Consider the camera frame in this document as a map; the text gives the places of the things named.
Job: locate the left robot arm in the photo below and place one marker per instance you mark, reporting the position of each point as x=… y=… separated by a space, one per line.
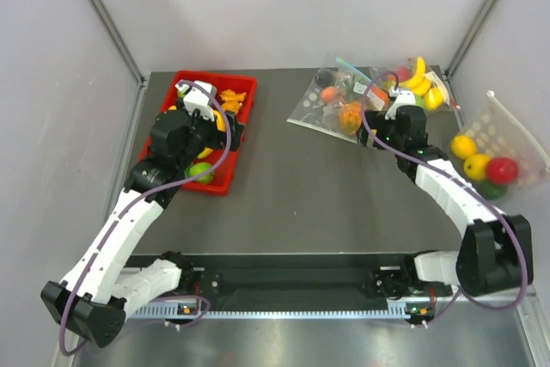
x=89 y=301

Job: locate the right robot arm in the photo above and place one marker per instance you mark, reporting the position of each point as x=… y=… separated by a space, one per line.
x=496 y=249

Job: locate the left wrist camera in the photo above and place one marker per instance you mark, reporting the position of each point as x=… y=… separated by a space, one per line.
x=196 y=100

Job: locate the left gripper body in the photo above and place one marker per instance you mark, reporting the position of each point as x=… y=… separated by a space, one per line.
x=204 y=133

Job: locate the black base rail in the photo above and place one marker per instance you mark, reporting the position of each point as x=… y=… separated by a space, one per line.
x=285 y=282

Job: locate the blue zip top bag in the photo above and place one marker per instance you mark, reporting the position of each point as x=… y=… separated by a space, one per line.
x=335 y=96

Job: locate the zip bag with bananas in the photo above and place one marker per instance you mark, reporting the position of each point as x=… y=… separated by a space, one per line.
x=428 y=88

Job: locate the dotted bag with lemons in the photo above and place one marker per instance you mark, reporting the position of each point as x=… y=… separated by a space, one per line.
x=497 y=154

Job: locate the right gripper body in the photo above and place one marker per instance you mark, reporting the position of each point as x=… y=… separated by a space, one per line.
x=386 y=129

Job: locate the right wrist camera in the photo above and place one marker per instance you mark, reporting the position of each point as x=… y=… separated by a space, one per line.
x=400 y=98

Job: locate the grey cable duct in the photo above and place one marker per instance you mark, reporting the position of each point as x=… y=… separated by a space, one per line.
x=172 y=310

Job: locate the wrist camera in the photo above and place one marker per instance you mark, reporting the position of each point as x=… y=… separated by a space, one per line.
x=196 y=100
x=400 y=98

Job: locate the yellow banana bunch in bin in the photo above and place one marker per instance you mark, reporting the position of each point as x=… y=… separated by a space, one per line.
x=221 y=127

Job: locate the toy pineapple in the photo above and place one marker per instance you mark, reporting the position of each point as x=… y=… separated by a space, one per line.
x=349 y=117

